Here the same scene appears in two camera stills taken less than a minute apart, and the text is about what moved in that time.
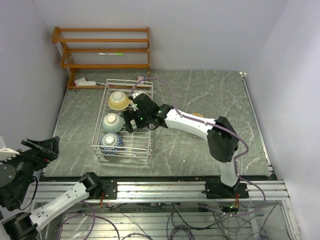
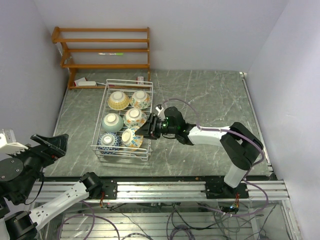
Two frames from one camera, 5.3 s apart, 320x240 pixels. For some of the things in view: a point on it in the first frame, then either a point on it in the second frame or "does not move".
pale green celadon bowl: (112, 123) does not move
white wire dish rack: (112, 139) does not move
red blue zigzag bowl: (111, 139) does not move
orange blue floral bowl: (198, 114) to (130, 140)
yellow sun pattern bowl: (118, 100) does not move
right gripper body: (141, 120) to (161, 126)
